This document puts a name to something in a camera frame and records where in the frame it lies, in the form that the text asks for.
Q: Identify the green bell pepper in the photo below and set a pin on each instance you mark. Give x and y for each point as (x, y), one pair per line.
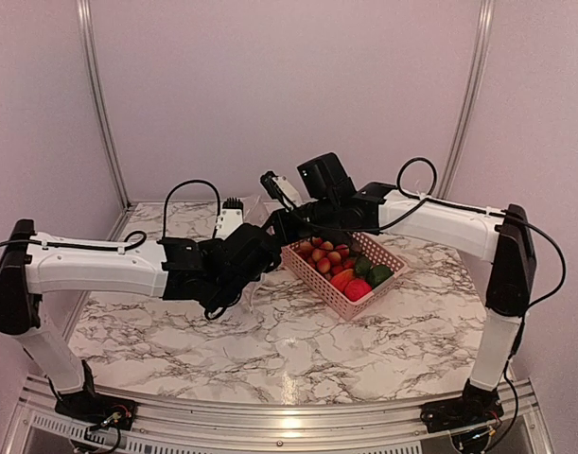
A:
(378, 274)

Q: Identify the orange red mango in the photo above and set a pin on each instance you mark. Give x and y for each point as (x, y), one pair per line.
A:
(342, 279)

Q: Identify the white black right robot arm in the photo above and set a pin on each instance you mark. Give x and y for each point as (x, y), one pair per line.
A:
(499, 237)

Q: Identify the long green cucumber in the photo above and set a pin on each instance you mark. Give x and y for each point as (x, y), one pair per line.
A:
(362, 266)

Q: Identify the pink red apple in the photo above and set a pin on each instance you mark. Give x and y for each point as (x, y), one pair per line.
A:
(356, 289)

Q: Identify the pink perforated plastic basket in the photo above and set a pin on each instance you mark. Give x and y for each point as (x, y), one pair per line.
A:
(364, 245)

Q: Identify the aluminium frame post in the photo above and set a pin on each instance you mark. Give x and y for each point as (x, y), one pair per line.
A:
(88, 39)
(471, 94)

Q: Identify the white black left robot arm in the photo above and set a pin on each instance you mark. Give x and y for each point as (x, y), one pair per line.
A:
(33, 264)

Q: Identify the red yellow lychee bunch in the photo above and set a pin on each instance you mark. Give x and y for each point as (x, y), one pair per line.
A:
(325, 257)

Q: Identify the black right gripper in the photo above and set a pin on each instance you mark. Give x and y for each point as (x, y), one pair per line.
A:
(286, 232)

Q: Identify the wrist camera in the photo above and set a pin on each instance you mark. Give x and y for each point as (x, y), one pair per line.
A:
(229, 218)
(280, 189)

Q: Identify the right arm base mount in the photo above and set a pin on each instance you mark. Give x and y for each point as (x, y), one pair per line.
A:
(473, 406)

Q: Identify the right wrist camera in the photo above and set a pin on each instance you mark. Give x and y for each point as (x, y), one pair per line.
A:
(280, 189)

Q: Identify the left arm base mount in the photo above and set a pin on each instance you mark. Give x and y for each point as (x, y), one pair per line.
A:
(100, 410)

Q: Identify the aluminium front rail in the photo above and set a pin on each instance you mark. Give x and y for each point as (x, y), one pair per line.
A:
(175, 425)

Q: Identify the left aluminium frame post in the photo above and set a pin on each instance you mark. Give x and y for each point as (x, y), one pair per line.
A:
(88, 39)

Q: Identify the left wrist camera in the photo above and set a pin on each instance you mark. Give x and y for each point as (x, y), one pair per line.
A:
(229, 218)

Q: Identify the clear zip top bag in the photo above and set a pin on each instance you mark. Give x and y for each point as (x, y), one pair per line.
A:
(256, 214)

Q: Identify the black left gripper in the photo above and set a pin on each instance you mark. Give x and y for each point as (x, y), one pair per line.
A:
(206, 247)

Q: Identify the right aluminium frame post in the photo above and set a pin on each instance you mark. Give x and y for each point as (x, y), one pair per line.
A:
(471, 94)

